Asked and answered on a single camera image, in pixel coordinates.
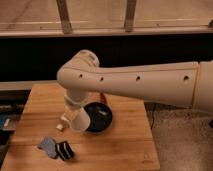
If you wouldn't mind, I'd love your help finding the black striped eraser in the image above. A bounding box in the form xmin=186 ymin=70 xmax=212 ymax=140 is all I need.
xmin=55 ymin=141 xmax=74 ymax=161

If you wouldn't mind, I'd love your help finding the white tube with label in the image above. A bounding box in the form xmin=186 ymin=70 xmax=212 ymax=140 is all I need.
xmin=56 ymin=114 xmax=69 ymax=131

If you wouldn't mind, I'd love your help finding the black cable on floor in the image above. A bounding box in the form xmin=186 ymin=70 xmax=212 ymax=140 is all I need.
xmin=149 ymin=103 xmax=158 ymax=131

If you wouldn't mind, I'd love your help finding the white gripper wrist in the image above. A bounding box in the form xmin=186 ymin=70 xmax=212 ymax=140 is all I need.
xmin=64 ymin=91 xmax=88 ymax=113

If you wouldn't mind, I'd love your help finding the black round bowl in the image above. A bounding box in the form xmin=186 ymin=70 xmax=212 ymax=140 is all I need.
xmin=84 ymin=102 xmax=113 ymax=133

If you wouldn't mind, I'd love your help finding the wooden table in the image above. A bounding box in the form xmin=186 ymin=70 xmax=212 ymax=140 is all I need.
xmin=1 ymin=83 xmax=160 ymax=171

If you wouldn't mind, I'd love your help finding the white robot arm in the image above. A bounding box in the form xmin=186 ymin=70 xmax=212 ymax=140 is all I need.
xmin=57 ymin=50 xmax=213 ymax=114

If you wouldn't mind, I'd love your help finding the blue cloth piece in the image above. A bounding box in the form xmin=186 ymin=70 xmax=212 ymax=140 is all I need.
xmin=37 ymin=136 xmax=58 ymax=159

